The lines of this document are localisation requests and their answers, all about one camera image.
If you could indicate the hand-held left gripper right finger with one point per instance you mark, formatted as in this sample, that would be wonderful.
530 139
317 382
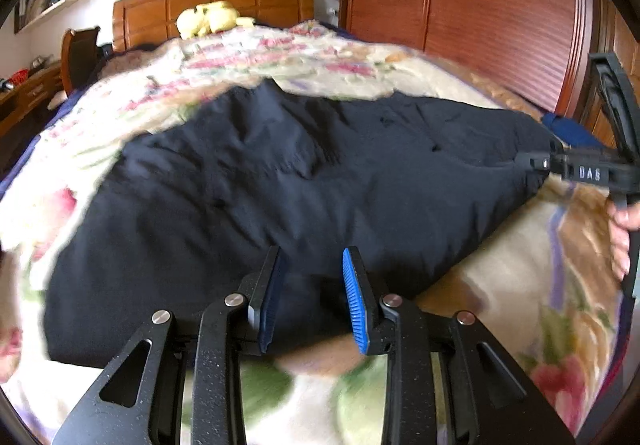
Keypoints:
355 305

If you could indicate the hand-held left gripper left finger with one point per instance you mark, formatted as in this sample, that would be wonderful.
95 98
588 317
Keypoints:
270 295

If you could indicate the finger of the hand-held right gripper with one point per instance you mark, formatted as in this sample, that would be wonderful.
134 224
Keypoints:
535 160

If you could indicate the black shirt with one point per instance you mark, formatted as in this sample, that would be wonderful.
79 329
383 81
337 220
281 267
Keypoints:
300 175

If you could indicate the person's right hand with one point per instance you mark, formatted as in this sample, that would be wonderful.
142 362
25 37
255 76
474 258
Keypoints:
622 217

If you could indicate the floral blanket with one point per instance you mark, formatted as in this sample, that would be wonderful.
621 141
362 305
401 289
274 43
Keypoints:
500 275

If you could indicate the wooden wardrobe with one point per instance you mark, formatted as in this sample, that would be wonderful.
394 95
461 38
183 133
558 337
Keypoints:
475 0

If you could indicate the yellow plush toy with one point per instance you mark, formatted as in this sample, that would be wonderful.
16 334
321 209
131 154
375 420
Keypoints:
210 17

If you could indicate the wooden chair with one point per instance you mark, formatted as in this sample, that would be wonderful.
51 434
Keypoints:
82 55

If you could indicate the wooden headboard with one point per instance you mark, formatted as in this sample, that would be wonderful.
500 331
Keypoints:
150 10

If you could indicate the wooden desk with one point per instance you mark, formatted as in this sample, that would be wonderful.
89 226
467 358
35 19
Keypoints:
30 95

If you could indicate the red container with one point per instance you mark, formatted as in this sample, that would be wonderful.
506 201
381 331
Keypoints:
19 76

